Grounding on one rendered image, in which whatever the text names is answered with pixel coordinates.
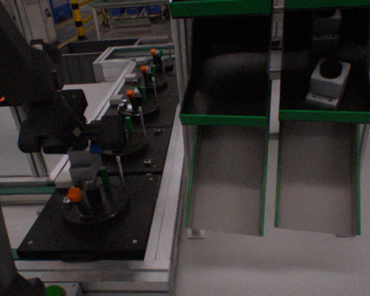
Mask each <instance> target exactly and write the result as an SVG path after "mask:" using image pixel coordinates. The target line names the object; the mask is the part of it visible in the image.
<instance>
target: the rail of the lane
mask: <svg viewBox="0 0 370 296"><path fill-rule="evenodd" d="M60 259H61V261H15V266H16V267H17V272H18V273H20V275H22V276H23V277H24V278H26V279H29V278H35V277H39V278H40V279H41V281H42V282H78V283H79V284H80V287H81V290H82V293H83V296H176V292H175V286H174V278H173V270H172V264H171V261H170V260H164V261H95V256H94V254H62V255H61V257H60Z"/></svg>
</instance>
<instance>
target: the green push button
mask: <svg viewBox="0 0 370 296"><path fill-rule="evenodd" d="M45 288H46V296H64V292H63V289H62V287H60V286H59V285H50V286H47V287H45Z"/></svg>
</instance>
